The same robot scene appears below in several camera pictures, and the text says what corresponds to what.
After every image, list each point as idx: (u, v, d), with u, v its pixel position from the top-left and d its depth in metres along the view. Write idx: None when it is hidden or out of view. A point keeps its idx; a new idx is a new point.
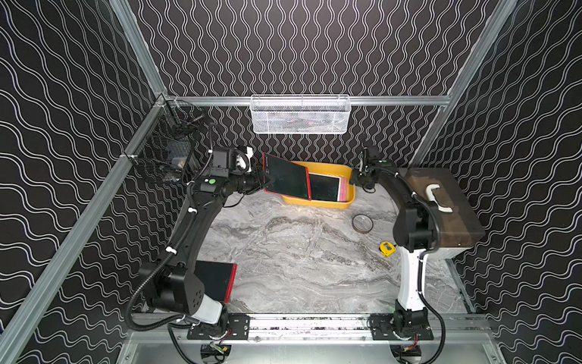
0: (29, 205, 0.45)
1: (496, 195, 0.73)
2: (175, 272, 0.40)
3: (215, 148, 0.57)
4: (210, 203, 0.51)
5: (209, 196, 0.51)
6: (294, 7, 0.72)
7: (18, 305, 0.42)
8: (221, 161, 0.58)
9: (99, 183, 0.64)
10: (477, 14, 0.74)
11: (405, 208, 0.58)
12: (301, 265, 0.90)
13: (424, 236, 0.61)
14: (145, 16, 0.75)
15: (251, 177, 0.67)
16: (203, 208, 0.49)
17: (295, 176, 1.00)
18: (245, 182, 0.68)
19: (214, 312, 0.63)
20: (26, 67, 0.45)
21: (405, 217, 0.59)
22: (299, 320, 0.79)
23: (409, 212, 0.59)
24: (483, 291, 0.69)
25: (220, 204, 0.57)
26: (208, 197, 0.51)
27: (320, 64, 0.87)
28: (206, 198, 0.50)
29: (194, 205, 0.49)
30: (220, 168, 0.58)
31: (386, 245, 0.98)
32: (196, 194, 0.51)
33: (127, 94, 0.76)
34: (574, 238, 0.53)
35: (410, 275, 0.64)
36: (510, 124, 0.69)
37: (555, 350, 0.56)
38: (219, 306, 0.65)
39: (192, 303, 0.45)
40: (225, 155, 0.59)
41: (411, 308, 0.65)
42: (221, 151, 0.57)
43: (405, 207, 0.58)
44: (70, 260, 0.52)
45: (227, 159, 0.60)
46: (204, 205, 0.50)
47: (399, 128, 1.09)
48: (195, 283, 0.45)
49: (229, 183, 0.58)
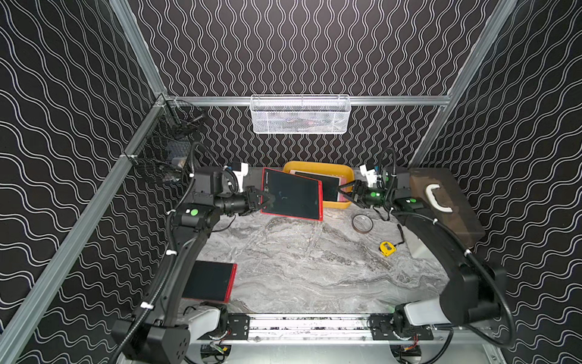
0: (29, 205, 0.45)
1: (496, 195, 0.73)
2: (153, 330, 0.36)
3: (196, 172, 0.50)
4: (190, 242, 0.45)
5: (190, 233, 0.45)
6: (294, 7, 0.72)
7: (18, 305, 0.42)
8: (204, 186, 0.51)
9: (99, 183, 0.64)
10: (477, 14, 0.74)
11: (460, 274, 0.43)
12: (301, 265, 0.90)
13: (488, 314, 0.44)
14: (145, 16, 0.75)
15: (238, 197, 0.58)
16: (184, 249, 0.44)
17: (300, 193, 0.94)
18: (233, 205, 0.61)
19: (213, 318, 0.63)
20: (26, 67, 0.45)
21: (461, 285, 0.43)
22: (299, 320, 0.79)
23: (467, 281, 0.42)
24: None
25: (204, 238, 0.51)
26: (188, 233, 0.45)
27: (320, 64, 0.87)
28: (187, 235, 0.45)
29: (173, 247, 0.44)
30: (204, 195, 0.52)
31: (386, 245, 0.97)
32: (176, 229, 0.46)
33: (126, 94, 0.76)
34: (574, 238, 0.53)
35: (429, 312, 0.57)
36: (510, 124, 0.69)
37: (555, 350, 0.56)
38: (217, 313, 0.65)
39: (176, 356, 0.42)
40: (208, 180, 0.51)
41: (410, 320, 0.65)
42: (203, 174, 0.50)
43: (460, 271, 0.43)
44: (70, 260, 0.52)
45: (211, 183, 0.53)
46: (185, 245, 0.44)
47: (399, 128, 1.09)
48: (178, 335, 0.41)
49: (214, 211, 0.51)
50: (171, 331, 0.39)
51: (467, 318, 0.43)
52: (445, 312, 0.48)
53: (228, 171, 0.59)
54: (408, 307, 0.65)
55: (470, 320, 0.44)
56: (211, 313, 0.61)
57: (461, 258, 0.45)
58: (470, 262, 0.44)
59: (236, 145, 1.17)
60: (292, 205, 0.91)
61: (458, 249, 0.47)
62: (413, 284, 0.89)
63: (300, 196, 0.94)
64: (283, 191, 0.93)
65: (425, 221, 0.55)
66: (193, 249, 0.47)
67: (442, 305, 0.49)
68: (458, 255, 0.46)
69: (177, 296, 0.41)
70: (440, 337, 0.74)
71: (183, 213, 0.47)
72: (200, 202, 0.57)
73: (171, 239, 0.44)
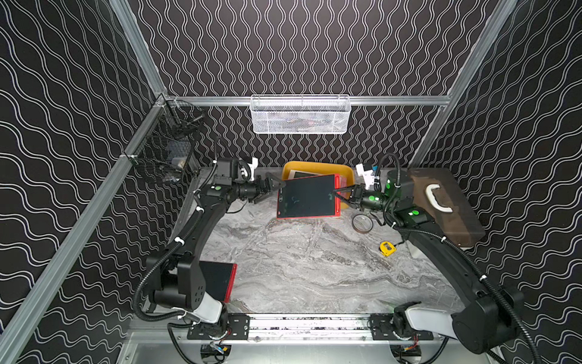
0: (29, 206, 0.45)
1: (496, 195, 0.73)
2: (181, 261, 0.42)
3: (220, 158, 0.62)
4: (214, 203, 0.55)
5: (214, 200, 0.55)
6: (294, 7, 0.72)
7: (18, 305, 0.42)
8: (224, 170, 0.63)
9: (99, 183, 0.64)
10: (477, 14, 0.74)
11: (478, 304, 0.40)
12: (301, 265, 0.90)
13: (503, 337, 0.42)
14: (145, 17, 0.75)
15: (249, 185, 0.70)
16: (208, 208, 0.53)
17: (313, 194, 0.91)
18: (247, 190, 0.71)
19: (214, 312, 0.63)
20: (26, 67, 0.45)
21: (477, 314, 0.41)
22: (299, 320, 0.79)
23: (487, 313, 0.39)
24: None
25: (224, 208, 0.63)
26: (214, 199, 0.55)
27: (320, 64, 0.87)
28: (214, 199, 0.55)
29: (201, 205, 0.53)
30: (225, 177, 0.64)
31: (386, 245, 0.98)
32: (204, 198, 0.55)
33: (126, 93, 0.76)
34: (574, 238, 0.53)
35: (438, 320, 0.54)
36: (510, 124, 0.69)
37: (555, 350, 0.56)
38: (219, 308, 0.66)
39: (195, 297, 0.46)
40: (228, 165, 0.64)
41: (413, 324, 0.63)
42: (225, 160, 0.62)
43: (477, 301, 0.40)
44: (70, 260, 0.52)
45: (229, 169, 0.65)
46: (211, 205, 0.54)
47: (399, 128, 1.09)
48: (198, 277, 0.47)
49: (232, 190, 0.63)
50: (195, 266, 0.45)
51: (486, 346, 0.41)
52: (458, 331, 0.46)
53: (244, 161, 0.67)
54: (408, 311, 0.65)
55: (489, 346, 0.41)
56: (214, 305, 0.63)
57: (477, 283, 0.42)
58: (487, 290, 0.41)
59: (236, 145, 1.17)
60: (306, 205, 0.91)
61: (472, 273, 0.44)
62: (413, 285, 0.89)
63: (315, 197, 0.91)
64: (295, 196, 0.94)
65: (433, 238, 0.51)
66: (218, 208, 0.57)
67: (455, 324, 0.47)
68: (472, 280, 0.43)
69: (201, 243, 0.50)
70: (439, 337, 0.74)
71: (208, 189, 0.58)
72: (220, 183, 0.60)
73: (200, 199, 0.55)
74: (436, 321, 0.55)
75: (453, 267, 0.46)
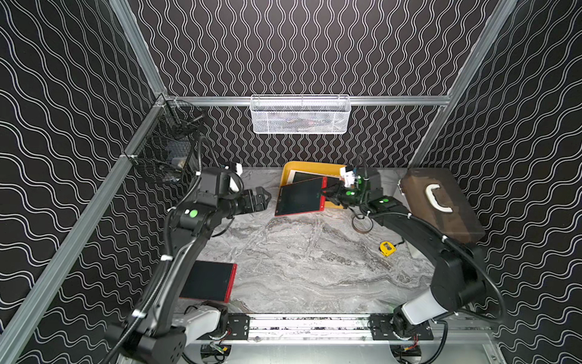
0: (29, 206, 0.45)
1: (496, 195, 0.73)
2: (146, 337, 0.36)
3: (204, 171, 0.48)
4: (186, 247, 0.43)
5: (188, 237, 0.42)
6: (294, 7, 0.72)
7: (18, 305, 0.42)
8: (209, 185, 0.49)
9: (99, 183, 0.64)
10: (477, 14, 0.74)
11: (444, 262, 0.45)
12: (301, 265, 0.90)
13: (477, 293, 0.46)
14: (145, 17, 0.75)
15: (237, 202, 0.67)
16: (179, 254, 0.42)
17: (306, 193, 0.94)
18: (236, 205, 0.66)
19: (211, 322, 0.62)
20: (26, 67, 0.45)
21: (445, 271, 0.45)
22: (299, 320, 0.79)
23: (452, 268, 0.44)
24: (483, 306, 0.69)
25: (201, 243, 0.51)
26: (187, 237, 0.42)
27: (320, 64, 0.87)
28: (186, 240, 0.42)
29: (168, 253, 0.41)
30: (208, 195, 0.49)
31: (386, 245, 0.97)
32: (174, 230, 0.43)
33: (126, 93, 0.76)
34: (574, 238, 0.53)
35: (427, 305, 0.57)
36: (510, 124, 0.69)
37: (555, 350, 0.56)
38: (217, 315, 0.65)
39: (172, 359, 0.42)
40: (214, 181, 0.50)
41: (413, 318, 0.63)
42: (210, 174, 0.48)
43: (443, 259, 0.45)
44: (70, 260, 0.52)
45: (216, 185, 0.51)
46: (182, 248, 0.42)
47: (399, 128, 1.09)
48: (172, 337, 0.41)
49: (214, 213, 0.48)
50: (164, 343, 0.38)
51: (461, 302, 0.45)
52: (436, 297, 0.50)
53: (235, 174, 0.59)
54: (404, 308, 0.66)
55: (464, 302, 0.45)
56: (212, 313, 0.62)
57: (440, 244, 0.48)
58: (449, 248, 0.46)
59: (236, 145, 1.17)
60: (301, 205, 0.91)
61: (435, 237, 0.50)
62: (413, 285, 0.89)
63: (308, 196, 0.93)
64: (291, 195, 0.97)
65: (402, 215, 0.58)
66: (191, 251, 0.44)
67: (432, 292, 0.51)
68: (436, 243, 0.48)
69: (169, 311, 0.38)
70: (439, 337, 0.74)
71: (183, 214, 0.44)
72: (202, 202, 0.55)
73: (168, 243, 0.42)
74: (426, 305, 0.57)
75: (420, 236, 0.52)
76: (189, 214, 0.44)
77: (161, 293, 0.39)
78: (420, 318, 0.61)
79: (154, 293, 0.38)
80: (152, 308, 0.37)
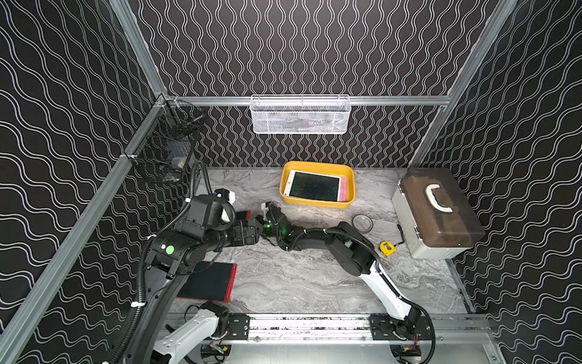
0: (29, 205, 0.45)
1: (495, 195, 0.74)
2: None
3: (194, 198, 0.43)
4: (161, 290, 0.38)
5: (163, 279, 0.38)
6: (294, 7, 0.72)
7: (17, 305, 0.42)
8: (198, 214, 0.43)
9: (99, 183, 0.64)
10: (477, 14, 0.74)
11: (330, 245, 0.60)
12: (301, 265, 0.90)
13: (365, 254, 0.61)
14: (145, 17, 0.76)
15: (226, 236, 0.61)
16: (153, 298, 0.37)
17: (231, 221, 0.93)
18: (224, 236, 0.53)
19: (208, 326, 0.61)
20: (26, 67, 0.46)
21: (338, 251, 0.60)
22: (299, 320, 0.79)
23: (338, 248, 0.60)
24: (483, 305, 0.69)
25: (182, 280, 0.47)
26: (161, 279, 0.38)
27: (320, 64, 0.87)
28: (160, 283, 0.37)
29: (141, 299, 0.37)
30: (196, 225, 0.44)
31: (386, 245, 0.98)
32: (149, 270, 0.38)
33: (126, 93, 0.76)
34: (574, 238, 0.53)
35: (383, 290, 0.63)
36: (510, 124, 0.69)
37: (555, 350, 0.56)
38: (214, 318, 0.63)
39: None
40: (204, 210, 0.45)
41: (400, 312, 0.64)
42: (200, 202, 0.43)
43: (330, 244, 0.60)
44: (70, 260, 0.52)
45: (205, 215, 0.46)
46: (156, 293, 0.37)
47: (399, 128, 1.09)
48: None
49: (198, 246, 0.43)
50: None
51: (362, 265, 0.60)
52: (349, 271, 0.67)
53: (229, 205, 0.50)
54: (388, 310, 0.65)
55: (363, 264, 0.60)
56: (208, 319, 0.61)
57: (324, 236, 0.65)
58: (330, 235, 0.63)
59: (236, 145, 1.17)
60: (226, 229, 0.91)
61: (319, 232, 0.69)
62: (413, 285, 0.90)
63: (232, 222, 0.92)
64: None
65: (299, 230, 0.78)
66: (169, 289, 0.39)
67: (344, 268, 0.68)
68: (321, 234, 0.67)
69: (144, 354, 0.39)
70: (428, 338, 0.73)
71: (159, 248, 0.39)
72: (187, 232, 0.45)
73: (142, 288, 0.38)
74: (378, 293, 0.65)
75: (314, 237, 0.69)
76: (165, 250, 0.39)
77: (133, 340, 0.36)
78: (394, 302, 0.64)
79: (123, 343, 0.36)
80: (123, 356, 0.35)
